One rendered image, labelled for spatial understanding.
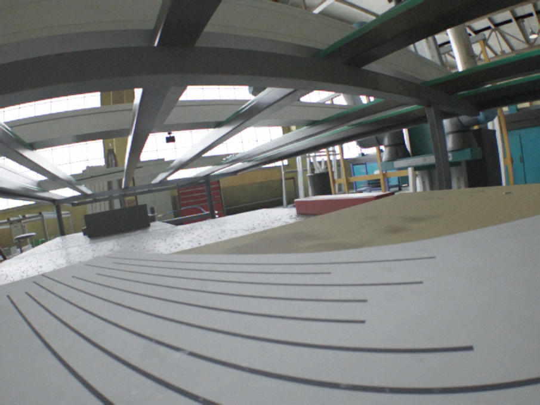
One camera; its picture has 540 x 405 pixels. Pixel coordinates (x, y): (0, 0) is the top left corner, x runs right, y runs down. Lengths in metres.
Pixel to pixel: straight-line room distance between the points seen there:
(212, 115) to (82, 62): 0.54
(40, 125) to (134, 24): 0.46
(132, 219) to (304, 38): 1.06
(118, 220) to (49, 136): 0.68
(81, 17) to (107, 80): 0.10
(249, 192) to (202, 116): 8.69
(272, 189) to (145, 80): 9.61
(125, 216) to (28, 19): 1.05
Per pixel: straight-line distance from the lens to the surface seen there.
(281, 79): 0.33
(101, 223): 1.29
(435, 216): 0.22
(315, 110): 0.97
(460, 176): 1.80
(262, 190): 9.65
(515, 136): 4.53
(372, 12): 15.35
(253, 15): 0.40
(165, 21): 0.25
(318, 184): 5.58
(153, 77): 0.27
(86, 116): 0.73
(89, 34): 0.33
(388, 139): 1.83
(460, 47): 1.59
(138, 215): 1.29
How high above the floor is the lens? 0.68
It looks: 3 degrees down
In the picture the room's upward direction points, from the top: 9 degrees counter-clockwise
